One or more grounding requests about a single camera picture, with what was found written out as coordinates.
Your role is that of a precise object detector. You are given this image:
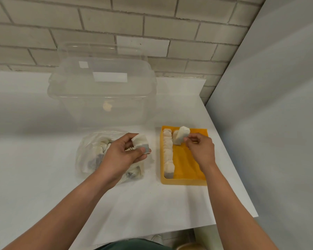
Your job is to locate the person's green clothing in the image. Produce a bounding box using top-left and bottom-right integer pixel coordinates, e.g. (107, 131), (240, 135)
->
(93, 238), (174, 250)

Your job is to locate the person's left hand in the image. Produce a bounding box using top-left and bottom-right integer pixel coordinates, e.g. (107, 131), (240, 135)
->
(98, 133), (152, 184)

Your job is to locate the row of tea bags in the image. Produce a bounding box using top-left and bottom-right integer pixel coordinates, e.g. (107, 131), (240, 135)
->
(162, 128), (175, 179)

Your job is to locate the large clear plastic container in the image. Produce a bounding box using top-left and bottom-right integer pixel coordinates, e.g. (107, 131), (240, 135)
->
(47, 42), (157, 134)

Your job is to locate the person's right forearm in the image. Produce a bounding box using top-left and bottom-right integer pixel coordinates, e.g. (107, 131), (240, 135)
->
(200, 163), (280, 250)

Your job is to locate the clear plastic bag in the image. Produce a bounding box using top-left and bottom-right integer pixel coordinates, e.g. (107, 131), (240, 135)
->
(75, 130), (153, 184)

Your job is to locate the person's right hand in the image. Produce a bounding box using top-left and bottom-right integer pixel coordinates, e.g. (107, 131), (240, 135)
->
(184, 133), (216, 174)

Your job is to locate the person's left forearm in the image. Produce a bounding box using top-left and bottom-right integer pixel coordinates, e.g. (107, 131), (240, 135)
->
(2, 166), (121, 250)

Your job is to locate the pile of bagged tea bags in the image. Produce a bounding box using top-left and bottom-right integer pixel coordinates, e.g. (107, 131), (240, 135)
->
(90, 138), (144, 180)

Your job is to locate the yellow plastic tray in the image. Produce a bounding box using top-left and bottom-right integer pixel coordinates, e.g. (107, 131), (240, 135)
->
(160, 125), (209, 186)

